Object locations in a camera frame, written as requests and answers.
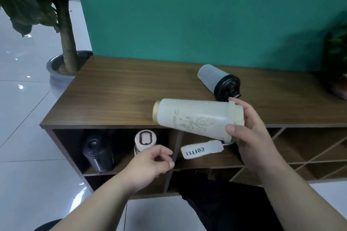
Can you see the large-leaved indoor tree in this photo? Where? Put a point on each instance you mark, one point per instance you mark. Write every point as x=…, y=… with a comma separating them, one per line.
x=65, y=30

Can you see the person's left forearm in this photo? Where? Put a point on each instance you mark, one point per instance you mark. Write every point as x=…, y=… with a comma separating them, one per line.
x=100, y=206

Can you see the brown wooden shelf cabinet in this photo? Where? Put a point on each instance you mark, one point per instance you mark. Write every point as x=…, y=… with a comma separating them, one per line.
x=122, y=95

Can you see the grey round plant pot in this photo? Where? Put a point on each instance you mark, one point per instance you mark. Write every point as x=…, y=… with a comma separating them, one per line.
x=58, y=76

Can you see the white tumbler with flip lid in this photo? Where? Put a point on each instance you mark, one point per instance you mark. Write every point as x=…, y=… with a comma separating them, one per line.
x=145, y=138

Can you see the person's right forearm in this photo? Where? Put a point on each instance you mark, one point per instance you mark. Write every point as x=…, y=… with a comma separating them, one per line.
x=298, y=201

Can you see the person's left thumb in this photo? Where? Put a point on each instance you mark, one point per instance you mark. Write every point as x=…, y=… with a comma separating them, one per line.
x=168, y=164

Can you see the grey tumbler with black lid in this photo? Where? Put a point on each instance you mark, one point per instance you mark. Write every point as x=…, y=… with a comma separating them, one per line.
x=214, y=78

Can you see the person's right hand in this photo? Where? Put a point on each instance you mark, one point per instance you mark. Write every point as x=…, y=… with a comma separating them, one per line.
x=257, y=144

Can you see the small green leafy plant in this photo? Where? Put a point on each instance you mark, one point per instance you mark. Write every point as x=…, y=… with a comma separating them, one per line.
x=334, y=49

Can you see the person's right leg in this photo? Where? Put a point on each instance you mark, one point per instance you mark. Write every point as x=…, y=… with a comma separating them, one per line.
x=230, y=206

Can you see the white paper hang tag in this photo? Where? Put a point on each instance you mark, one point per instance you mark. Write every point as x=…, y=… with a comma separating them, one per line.
x=200, y=149

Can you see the cream tumbler with gold print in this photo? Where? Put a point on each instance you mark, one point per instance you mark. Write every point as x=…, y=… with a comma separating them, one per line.
x=195, y=117

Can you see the person's right thumb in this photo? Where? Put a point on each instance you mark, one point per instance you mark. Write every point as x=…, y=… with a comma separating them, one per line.
x=233, y=131

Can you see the person's left hand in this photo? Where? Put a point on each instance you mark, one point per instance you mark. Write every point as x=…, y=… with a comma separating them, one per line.
x=143, y=167

